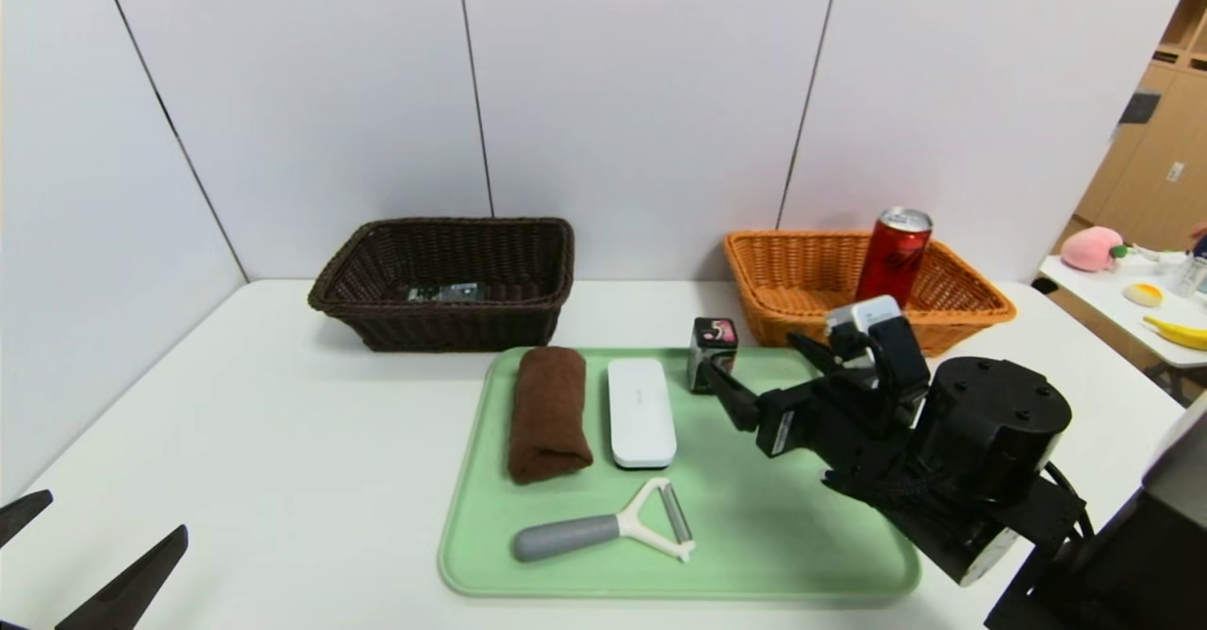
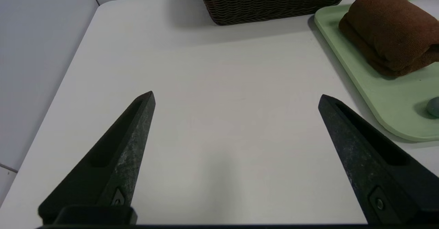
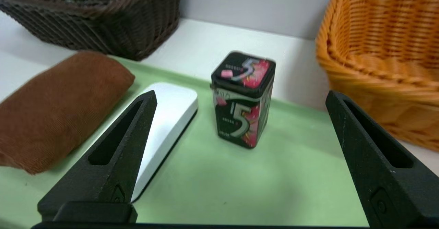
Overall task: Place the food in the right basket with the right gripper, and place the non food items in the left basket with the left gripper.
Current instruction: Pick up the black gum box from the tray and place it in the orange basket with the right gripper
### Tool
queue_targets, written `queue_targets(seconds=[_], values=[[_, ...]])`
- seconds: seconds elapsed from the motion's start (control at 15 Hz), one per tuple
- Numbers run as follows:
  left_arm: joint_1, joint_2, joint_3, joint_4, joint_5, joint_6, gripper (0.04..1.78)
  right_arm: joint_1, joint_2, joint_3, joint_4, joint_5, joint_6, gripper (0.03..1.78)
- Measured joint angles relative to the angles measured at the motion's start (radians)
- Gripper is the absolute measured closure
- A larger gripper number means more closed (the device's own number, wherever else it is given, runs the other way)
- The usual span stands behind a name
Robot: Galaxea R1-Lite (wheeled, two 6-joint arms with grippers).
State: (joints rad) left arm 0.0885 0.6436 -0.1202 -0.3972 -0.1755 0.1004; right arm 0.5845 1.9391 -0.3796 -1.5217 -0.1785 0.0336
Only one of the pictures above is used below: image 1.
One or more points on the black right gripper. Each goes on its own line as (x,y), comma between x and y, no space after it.
(782,428)

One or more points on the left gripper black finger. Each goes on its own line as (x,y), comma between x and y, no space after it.
(19,515)
(123,592)

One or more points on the black chewing gum box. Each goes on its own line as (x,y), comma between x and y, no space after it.
(717,336)

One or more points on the red soda can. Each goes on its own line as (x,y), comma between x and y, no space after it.
(891,257)

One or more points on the brown towel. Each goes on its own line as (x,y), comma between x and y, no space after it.
(547,413)

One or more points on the black pump bottle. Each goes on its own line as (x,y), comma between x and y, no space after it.
(448,292)

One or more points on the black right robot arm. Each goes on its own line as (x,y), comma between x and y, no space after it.
(990,422)

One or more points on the orange wicker basket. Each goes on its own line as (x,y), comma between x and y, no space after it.
(801,276)

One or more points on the dark brown wicker basket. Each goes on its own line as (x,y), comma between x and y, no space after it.
(443,328)

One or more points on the light green plastic tray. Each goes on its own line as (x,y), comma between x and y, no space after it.
(754,517)

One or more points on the white rectangular case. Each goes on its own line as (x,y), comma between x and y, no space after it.
(641,413)

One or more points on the white side table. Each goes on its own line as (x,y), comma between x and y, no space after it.
(1103,307)

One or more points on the pink peach plush toy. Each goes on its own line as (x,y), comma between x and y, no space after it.
(1089,251)

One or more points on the yellow banana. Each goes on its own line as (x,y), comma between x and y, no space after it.
(1179,334)

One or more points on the wooden cabinet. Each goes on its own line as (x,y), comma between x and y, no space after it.
(1150,196)

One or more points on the clear plastic bottle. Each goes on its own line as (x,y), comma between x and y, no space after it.
(1192,276)

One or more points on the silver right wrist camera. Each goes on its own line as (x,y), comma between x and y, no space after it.
(863,314)

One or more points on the dark grey wall box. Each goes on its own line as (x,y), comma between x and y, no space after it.
(1138,107)

